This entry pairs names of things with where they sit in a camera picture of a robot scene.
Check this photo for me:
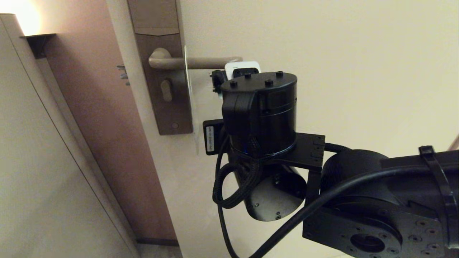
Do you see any blue do-not-disturb door hanger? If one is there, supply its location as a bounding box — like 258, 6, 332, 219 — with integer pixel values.
184, 46, 200, 155

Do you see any brown metal lock plate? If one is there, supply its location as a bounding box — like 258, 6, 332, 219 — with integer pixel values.
127, 0, 194, 135

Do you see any cream white door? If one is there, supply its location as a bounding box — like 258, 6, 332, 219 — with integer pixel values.
106, 0, 459, 258

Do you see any beige keyhole cover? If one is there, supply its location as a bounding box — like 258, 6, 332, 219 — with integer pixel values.
161, 80, 173, 102

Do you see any dark baseboard strip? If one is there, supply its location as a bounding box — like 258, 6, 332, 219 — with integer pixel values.
136, 238, 179, 247

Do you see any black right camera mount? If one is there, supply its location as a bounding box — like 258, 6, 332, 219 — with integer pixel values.
210, 70, 228, 94

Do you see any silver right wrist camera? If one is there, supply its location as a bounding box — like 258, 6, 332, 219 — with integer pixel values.
225, 61, 261, 80

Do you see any beige metal door handle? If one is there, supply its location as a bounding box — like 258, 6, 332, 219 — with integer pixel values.
149, 48, 243, 70

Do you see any glowing wall lamp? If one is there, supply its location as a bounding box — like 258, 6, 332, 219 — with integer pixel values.
20, 34, 56, 60

